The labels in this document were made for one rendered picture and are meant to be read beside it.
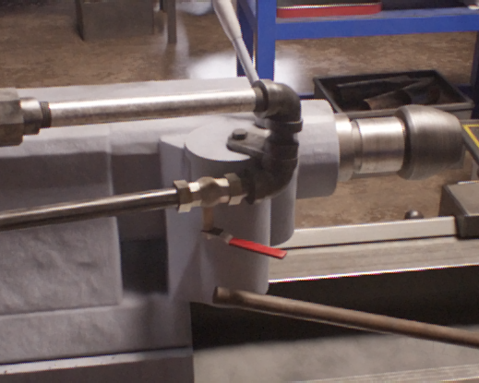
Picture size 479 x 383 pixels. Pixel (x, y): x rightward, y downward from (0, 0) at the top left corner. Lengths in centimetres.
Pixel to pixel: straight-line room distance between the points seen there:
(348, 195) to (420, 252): 182
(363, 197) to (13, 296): 228
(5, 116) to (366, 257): 71
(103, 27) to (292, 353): 361
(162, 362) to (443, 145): 39
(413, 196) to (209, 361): 199
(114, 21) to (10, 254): 383
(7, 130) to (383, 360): 73
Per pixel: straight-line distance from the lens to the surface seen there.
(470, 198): 131
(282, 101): 72
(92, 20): 462
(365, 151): 92
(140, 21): 466
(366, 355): 121
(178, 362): 87
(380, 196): 305
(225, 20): 83
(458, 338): 87
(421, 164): 93
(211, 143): 79
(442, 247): 125
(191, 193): 73
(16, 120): 63
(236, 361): 118
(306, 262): 118
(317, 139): 88
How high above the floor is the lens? 151
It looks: 30 degrees down
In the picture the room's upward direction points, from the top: straight up
